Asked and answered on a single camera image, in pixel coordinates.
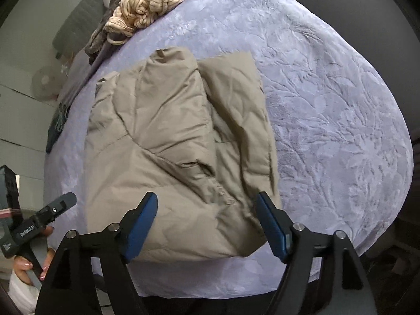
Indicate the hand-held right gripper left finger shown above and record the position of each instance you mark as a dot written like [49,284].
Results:
[142,226]

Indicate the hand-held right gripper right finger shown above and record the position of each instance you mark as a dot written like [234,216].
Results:
[272,229]

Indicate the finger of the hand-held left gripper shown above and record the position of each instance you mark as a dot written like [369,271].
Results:
[62,201]

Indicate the beige quilted jacket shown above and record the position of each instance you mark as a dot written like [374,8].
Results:
[157,137]

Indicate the person's left forearm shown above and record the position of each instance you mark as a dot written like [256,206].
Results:
[23,295]

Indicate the person's left hand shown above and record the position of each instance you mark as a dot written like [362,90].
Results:
[23,265]

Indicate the dark green printed cloth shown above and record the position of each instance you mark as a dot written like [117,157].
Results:
[57,128]

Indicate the white round fan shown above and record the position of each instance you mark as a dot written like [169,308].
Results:
[46,82]

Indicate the purple embossed blanket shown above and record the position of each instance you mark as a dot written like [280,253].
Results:
[328,121]

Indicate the dark brown cloth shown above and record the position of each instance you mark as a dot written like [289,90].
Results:
[96,44]

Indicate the grey padded headboard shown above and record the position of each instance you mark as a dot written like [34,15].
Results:
[75,23]

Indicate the cream striped cloth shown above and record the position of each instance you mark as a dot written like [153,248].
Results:
[144,10]

